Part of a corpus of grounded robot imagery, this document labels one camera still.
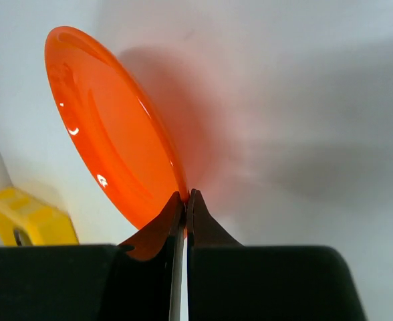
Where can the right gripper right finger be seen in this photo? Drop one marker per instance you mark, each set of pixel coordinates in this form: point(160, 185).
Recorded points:
point(230, 281)

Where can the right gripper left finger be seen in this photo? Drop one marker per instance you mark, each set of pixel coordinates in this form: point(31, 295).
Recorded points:
point(128, 281)

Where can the orange plate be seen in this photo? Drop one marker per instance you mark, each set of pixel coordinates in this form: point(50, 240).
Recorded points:
point(113, 125)

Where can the yellow plastic bin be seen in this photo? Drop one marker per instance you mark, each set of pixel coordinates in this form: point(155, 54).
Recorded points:
point(40, 223)

